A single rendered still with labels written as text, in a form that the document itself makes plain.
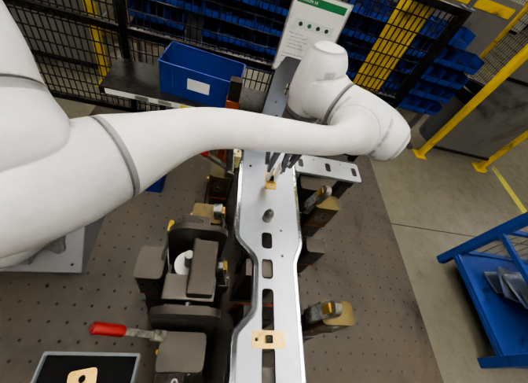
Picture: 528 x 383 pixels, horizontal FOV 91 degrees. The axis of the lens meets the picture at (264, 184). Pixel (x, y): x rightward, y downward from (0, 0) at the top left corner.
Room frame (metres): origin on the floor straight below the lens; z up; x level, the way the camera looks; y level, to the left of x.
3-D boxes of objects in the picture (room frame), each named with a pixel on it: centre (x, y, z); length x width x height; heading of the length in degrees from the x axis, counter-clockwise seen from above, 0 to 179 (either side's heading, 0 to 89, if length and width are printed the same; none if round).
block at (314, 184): (0.73, -0.18, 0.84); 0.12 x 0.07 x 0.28; 109
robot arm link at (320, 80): (0.58, -0.03, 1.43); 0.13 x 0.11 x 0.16; 67
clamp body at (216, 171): (0.53, 0.16, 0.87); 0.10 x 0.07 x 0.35; 109
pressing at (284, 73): (0.84, 0.06, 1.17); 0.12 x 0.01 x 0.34; 109
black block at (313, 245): (0.46, -0.25, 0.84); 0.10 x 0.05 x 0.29; 109
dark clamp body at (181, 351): (0.05, 0.03, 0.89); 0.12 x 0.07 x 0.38; 109
